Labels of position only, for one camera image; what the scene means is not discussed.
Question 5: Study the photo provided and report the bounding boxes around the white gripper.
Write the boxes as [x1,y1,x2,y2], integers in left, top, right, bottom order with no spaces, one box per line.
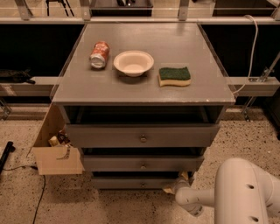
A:
[171,171,190,194]

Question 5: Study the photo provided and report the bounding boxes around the grey bottom drawer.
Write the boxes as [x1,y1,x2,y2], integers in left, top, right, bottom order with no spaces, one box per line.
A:
[93,177,175,190]

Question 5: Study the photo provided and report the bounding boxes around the grey drawer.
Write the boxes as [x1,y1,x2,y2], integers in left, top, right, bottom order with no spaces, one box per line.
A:
[82,155,204,172]
[93,177,175,190]
[66,124,220,148]

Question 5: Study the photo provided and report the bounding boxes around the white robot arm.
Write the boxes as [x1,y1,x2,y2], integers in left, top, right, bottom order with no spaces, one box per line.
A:
[171,157,280,224]

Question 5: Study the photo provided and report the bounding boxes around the grey middle drawer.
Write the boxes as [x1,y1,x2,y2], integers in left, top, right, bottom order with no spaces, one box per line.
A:
[82,155,204,172]

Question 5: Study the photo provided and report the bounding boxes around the grey top drawer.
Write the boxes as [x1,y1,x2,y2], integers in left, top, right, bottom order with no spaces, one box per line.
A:
[66,124,220,148]

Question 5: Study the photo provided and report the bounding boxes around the grey drawer cabinet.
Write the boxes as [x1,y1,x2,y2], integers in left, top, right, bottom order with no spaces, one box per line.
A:
[52,23,235,179]

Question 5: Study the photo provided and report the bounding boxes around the green yellow sponge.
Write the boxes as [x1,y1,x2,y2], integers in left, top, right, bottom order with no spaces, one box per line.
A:
[158,66,191,87]

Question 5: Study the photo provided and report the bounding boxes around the white paper bowl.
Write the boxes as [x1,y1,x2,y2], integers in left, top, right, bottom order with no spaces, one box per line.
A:
[113,51,154,77]

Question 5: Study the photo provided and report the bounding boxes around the snack packets in box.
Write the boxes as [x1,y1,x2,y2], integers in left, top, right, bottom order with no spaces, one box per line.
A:
[48,130,71,147]

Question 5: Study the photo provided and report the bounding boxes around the cardboard box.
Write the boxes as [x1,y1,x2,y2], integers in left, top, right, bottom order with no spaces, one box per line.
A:
[31,105,84,175]

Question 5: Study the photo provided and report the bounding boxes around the orange soda can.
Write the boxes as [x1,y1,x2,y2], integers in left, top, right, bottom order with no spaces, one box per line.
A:
[89,41,109,69]

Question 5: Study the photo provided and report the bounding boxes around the black pole on floor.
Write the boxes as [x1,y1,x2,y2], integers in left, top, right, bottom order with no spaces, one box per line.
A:
[0,141,16,174]

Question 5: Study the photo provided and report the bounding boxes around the black floor cable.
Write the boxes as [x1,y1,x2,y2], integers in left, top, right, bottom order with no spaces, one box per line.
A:
[2,164,47,224]

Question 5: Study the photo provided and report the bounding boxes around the metal frame rail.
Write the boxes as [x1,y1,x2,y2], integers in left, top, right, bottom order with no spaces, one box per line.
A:
[0,0,280,24]

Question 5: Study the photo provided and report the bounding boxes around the white cable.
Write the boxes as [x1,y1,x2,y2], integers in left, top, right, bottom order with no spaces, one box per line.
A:
[232,14,260,95]

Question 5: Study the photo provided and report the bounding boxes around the black object on rail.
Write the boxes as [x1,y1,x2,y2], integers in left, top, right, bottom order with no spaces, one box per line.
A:
[0,69,36,84]

